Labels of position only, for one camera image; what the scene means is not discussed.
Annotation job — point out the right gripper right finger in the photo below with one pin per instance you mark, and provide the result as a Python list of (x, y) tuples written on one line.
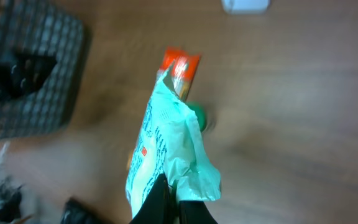
[(195, 212)]

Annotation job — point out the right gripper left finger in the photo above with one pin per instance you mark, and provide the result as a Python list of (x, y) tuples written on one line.
[(156, 208)]

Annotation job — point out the teal snack packet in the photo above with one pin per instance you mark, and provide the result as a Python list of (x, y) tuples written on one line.
[(170, 143)]

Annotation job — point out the green lidded Knorr tub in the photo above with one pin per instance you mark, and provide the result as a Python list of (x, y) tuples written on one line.
[(200, 114)]

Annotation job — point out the orange pasta packet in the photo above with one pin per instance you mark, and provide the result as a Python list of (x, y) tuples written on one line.
[(183, 70)]

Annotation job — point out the white barcode scanner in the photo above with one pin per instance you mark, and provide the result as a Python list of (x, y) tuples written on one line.
[(245, 6)]

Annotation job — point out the grey plastic shopping basket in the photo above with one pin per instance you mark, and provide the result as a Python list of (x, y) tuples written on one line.
[(41, 50)]

